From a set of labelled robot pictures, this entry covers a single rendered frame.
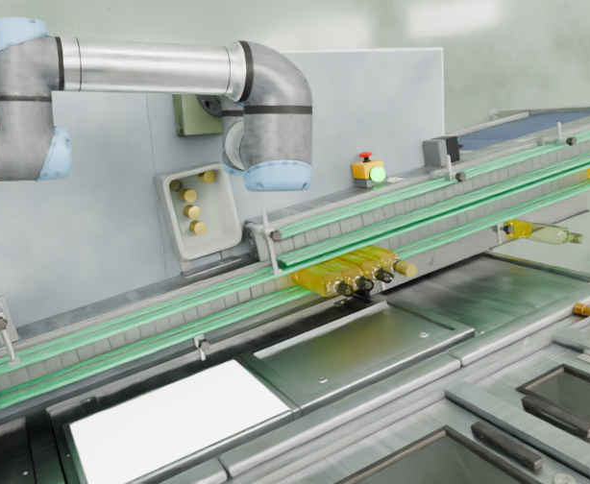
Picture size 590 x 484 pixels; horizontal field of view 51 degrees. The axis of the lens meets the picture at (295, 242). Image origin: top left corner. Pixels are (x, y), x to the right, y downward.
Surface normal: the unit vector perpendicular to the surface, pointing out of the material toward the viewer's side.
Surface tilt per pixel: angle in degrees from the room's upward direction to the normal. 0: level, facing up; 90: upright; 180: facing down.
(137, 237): 0
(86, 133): 0
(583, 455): 90
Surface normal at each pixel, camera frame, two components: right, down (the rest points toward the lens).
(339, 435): -0.19, -0.95
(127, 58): 0.42, -0.07
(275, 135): -0.06, 0.19
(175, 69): 0.44, 0.29
